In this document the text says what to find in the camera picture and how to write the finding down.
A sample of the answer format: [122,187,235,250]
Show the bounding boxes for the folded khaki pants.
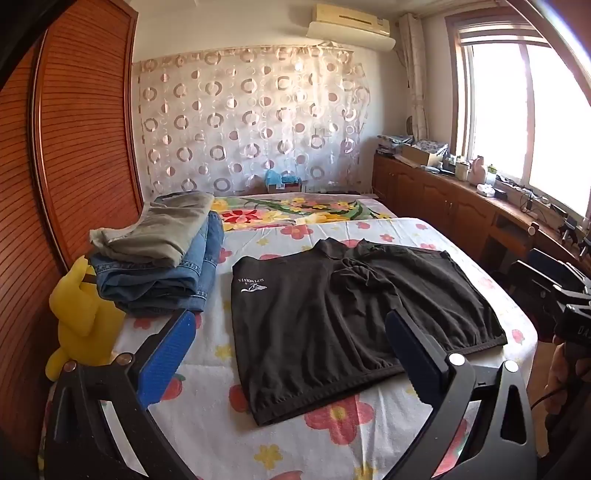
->
[90,191,215,268]

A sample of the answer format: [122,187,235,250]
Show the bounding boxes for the open cardboard box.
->
[399,143,445,168]

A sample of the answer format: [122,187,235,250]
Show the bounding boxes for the stack of patterned packets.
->
[376,134,415,156]

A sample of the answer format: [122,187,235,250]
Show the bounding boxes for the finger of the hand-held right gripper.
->
[526,248,591,301]
[510,260,578,308]

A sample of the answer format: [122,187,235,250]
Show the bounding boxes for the circle patterned wall curtain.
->
[133,41,371,198]

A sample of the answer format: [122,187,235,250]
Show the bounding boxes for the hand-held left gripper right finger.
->
[384,308,539,480]

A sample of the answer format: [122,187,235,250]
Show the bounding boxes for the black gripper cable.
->
[530,369,575,411]

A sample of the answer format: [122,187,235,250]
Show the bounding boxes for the wooden cabinet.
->
[372,154,591,280]

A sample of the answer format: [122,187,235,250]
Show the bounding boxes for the wooden framed window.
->
[444,9,591,220]

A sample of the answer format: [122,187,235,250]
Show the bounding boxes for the white floral bed sheet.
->
[39,217,539,480]

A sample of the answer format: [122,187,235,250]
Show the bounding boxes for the yellow plush toy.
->
[46,255,124,382]

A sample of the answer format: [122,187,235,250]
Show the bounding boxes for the black pants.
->
[229,237,509,426]

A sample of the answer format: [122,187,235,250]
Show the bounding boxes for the beige window curtain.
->
[397,13,428,142]

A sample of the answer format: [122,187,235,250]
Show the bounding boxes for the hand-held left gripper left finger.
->
[44,308,199,480]

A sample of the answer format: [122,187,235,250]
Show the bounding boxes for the blue cloth bundle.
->
[264,168,301,186]

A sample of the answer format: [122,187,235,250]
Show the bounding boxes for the white air conditioner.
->
[307,4,397,51]

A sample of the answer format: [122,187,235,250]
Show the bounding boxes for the person's right hand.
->
[545,344,591,416]

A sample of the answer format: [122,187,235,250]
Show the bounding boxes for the folded blue jeans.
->
[90,210,225,318]

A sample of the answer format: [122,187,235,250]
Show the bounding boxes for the wooden slatted wardrobe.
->
[0,0,145,462]

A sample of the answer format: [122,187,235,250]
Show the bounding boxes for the bright floral blanket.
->
[212,191,398,232]

